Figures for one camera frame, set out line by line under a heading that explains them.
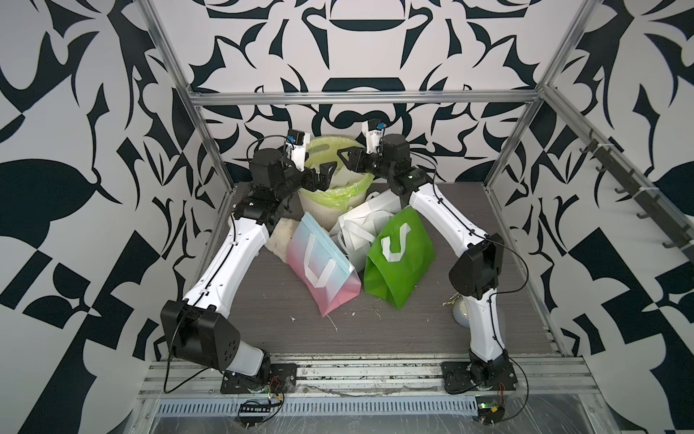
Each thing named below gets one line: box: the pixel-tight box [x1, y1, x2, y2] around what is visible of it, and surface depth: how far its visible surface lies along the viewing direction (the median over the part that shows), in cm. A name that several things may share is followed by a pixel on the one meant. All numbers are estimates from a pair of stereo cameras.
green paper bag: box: [363, 206, 435, 311], surface depth 82 cm
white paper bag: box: [328, 188, 403, 274], surface depth 82 cm
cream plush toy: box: [264, 217, 302, 264], surface depth 91 cm
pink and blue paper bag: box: [285, 211, 362, 318], surface depth 79 cm
